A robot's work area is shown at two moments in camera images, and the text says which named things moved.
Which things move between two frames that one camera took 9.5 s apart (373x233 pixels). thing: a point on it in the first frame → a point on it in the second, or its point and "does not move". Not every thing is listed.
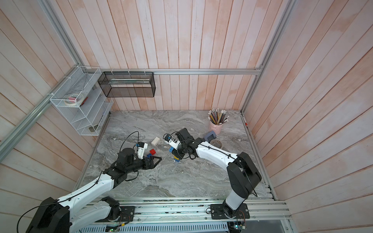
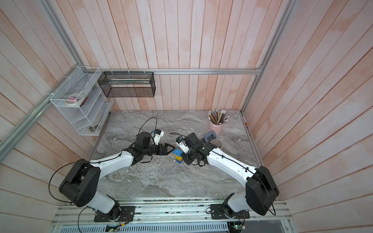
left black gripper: (151, 162) → (165, 149)
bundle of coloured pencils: (217, 117) does not move
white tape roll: (216, 143) does not move
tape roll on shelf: (74, 100) does not move
